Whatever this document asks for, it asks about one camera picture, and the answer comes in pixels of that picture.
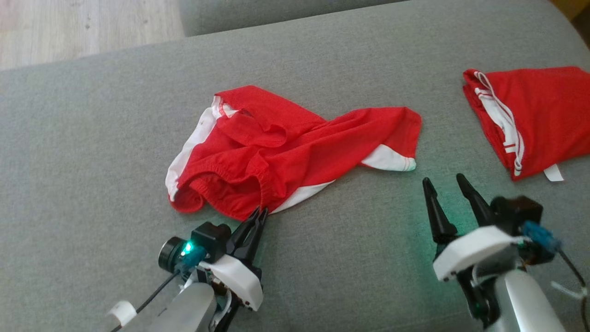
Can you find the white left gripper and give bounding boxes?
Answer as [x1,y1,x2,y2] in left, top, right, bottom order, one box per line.
[198,207,269,312]

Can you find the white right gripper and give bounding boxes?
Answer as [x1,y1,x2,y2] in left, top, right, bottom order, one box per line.
[422,173,526,283]

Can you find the red shorts with white panels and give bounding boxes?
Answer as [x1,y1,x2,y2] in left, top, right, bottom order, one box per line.
[165,85,423,222]

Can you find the red Bulls 23 jersey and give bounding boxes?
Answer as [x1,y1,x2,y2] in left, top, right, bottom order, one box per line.
[462,66,590,182]

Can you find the large grey sofa seat cushion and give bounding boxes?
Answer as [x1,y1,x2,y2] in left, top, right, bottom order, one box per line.
[0,0,590,332]

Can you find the small grey sofa cushion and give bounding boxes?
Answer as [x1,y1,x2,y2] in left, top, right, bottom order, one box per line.
[177,0,408,38]

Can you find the yellow furniture panel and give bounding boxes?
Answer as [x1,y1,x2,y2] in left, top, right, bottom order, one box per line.
[549,0,590,49]

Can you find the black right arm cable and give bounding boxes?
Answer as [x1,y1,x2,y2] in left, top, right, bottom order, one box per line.
[522,220,590,332]

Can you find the white cable tie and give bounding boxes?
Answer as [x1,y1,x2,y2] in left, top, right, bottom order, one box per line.
[550,280,589,301]

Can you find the white cable tag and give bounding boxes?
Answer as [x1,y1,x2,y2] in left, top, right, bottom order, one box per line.
[106,300,138,326]

